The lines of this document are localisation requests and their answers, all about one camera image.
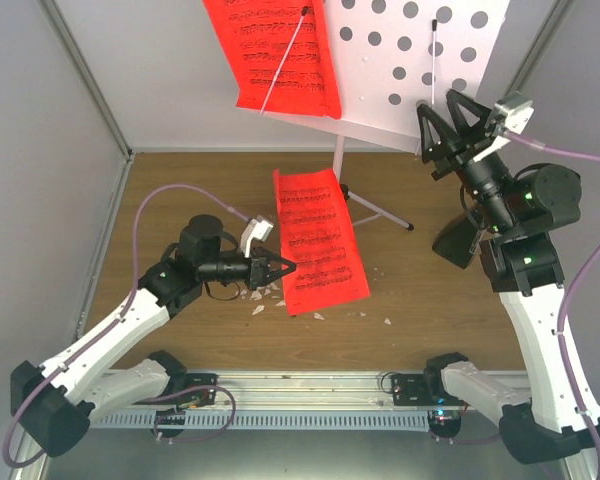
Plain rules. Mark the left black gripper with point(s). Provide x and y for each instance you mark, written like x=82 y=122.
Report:
x=259 y=275

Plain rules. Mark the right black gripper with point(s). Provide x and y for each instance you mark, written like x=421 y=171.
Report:
x=471 y=138

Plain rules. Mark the red sheet music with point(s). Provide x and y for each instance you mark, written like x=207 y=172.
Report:
x=316 y=233
x=279 y=54

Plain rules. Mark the white tripod music stand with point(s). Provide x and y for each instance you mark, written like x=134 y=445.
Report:
x=391 y=56

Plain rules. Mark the black metronome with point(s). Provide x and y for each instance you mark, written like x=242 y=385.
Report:
x=452 y=242

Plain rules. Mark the clear plastic metronome cover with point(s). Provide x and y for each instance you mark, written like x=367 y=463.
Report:
x=475 y=241

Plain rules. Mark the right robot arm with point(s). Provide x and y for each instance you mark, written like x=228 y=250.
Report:
x=506 y=224

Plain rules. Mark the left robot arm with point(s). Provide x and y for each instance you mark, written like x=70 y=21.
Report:
x=57 y=401

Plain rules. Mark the white debris pile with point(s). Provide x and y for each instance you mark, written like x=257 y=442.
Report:
x=263 y=298

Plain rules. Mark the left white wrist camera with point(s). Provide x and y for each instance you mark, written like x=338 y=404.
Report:
x=257 y=229

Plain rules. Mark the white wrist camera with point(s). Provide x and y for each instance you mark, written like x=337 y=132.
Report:
x=257 y=229
x=509 y=114

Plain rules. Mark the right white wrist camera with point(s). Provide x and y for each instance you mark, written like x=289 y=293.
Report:
x=509 y=114

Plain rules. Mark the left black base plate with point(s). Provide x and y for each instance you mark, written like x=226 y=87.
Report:
x=204 y=394

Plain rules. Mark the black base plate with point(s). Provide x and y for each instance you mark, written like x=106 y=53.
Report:
x=409 y=390
x=204 y=394

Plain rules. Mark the aluminium rail with cable duct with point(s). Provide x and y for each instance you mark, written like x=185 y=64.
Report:
x=278 y=400

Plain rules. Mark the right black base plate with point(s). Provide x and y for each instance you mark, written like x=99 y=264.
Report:
x=409 y=390

